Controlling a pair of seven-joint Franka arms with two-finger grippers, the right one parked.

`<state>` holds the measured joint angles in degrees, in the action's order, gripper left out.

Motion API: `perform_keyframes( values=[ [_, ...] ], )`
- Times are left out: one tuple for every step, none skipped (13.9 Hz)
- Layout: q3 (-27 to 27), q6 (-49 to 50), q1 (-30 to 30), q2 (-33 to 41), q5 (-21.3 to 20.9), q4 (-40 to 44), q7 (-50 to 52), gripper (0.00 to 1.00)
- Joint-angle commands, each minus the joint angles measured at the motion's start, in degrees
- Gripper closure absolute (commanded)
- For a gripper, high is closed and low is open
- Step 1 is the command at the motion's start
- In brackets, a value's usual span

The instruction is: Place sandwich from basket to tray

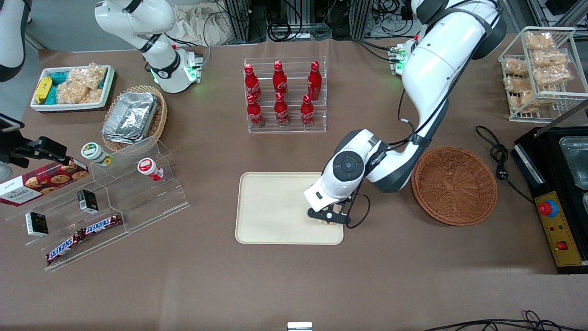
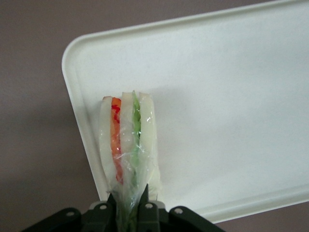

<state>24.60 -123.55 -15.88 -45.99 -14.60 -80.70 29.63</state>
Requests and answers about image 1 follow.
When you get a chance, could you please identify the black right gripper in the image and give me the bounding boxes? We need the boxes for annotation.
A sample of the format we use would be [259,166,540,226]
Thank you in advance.
[8,137,68,169]

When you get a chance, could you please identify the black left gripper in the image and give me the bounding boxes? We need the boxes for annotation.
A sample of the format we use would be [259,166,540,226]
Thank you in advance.
[307,205,351,227]

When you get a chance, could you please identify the triangular sandwich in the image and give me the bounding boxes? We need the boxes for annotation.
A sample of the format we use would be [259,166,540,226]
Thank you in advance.
[321,205,344,227]

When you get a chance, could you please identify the beige rectangular tray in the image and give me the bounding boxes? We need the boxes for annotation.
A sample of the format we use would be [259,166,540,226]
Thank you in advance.
[235,172,344,245]

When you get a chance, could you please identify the light oval wicker basket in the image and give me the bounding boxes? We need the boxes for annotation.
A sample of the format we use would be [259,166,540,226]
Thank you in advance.
[101,85,168,153]

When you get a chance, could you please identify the brown round wicker basket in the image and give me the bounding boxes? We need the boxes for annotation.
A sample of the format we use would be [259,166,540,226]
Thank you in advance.
[411,147,498,226]

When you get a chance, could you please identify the red tartan cookie box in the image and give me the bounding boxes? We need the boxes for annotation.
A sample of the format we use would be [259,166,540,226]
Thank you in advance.
[0,157,90,207]

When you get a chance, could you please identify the green lidded white cup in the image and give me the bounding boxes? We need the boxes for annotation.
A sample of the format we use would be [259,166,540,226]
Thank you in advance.
[81,143,113,166]

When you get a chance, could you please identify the white rectangular snack bin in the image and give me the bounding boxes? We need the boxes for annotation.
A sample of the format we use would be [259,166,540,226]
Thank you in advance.
[30,65,116,113]

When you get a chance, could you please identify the yellow snack packet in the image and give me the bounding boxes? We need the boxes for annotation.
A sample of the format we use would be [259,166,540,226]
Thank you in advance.
[34,77,52,104]

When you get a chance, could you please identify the small black box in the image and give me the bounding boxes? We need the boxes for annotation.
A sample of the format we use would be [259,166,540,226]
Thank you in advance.
[77,189,99,214]
[25,211,49,237]

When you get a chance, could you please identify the clear bag rice crackers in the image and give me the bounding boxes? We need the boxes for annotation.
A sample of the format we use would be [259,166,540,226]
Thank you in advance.
[56,63,108,105]

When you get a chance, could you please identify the teal snack packets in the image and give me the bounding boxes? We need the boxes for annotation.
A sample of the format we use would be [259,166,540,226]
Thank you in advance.
[46,71,74,104]

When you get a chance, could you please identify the stacked aluminium foil trays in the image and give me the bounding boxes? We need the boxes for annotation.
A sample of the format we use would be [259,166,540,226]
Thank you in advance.
[102,91,159,145]

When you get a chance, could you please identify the brown snickers bar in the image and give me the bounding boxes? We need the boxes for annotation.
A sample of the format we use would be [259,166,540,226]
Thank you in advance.
[83,213,124,236]
[45,232,85,266]

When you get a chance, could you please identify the clear acrylic bottle rack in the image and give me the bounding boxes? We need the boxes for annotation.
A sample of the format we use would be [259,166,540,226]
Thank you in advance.
[243,57,328,134]

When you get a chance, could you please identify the clear acrylic stepped display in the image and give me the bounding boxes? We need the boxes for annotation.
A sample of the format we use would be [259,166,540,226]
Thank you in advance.
[5,136,190,272]

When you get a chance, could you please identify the red lidded white cup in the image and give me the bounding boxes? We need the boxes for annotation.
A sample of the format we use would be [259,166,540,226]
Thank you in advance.
[137,158,164,181]

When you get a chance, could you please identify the red cola bottle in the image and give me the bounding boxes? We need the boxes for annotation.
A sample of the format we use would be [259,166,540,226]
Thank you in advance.
[300,94,316,126]
[243,64,262,101]
[272,61,288,96]
[274,92,291,127]
[247,94,265,128]
[307,61,322,101]

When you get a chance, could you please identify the beige crumpled cloth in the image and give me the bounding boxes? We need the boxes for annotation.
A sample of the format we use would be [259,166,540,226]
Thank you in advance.
[172,4,231,47]

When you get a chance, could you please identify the black machine with yellow panel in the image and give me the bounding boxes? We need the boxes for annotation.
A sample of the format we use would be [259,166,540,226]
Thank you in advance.
[511,124,588,275]

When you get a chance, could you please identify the bagged fried snack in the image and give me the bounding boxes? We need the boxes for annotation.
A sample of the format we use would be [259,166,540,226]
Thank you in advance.
[525,32,555,51]
[532,64,572,87]
[531,50,570,69]
[509,90,547,114]
[503,75,534,93]
[503,58,530,77]

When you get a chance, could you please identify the steel machine pan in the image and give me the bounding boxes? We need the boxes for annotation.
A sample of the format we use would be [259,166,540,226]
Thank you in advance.
[559,136,588,190]

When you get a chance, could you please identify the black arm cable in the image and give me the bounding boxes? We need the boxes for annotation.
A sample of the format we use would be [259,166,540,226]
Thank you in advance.
[344,87,444,229]

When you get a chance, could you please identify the black base cables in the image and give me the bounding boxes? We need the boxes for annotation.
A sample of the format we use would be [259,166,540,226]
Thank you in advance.
[351,38,401,63]

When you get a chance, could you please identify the black power cable with plug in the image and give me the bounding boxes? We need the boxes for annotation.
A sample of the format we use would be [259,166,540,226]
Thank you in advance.
[475,125,536,205]

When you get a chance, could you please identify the aluminium frame with cables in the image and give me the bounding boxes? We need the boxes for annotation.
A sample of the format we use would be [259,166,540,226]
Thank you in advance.
[216,0,414,43]

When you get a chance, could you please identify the black floor cable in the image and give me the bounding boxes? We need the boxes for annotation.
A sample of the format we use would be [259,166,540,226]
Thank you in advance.
[423,310,588,331]

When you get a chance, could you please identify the white wire rack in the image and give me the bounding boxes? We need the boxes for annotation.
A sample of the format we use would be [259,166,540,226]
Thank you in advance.
[498,26,588,123]

